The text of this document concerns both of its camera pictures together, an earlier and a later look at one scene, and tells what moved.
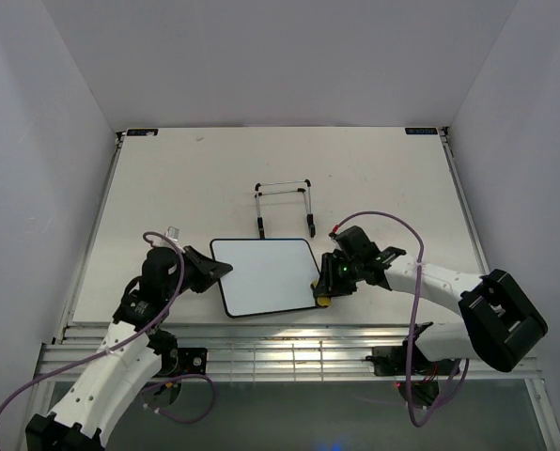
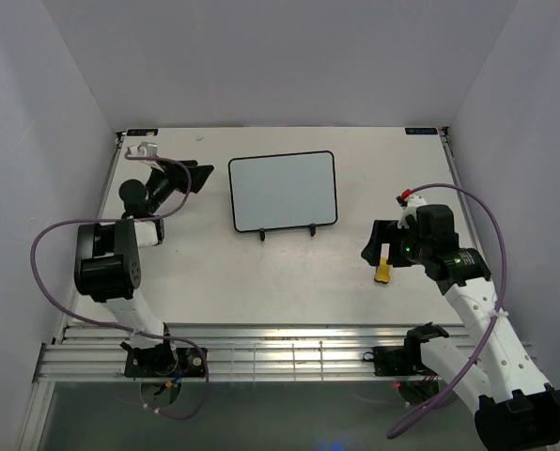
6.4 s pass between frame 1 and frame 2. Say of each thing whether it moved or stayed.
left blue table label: stayed
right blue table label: stayed
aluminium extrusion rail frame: stayed
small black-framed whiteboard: moved
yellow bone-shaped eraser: moved
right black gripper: moved
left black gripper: moved
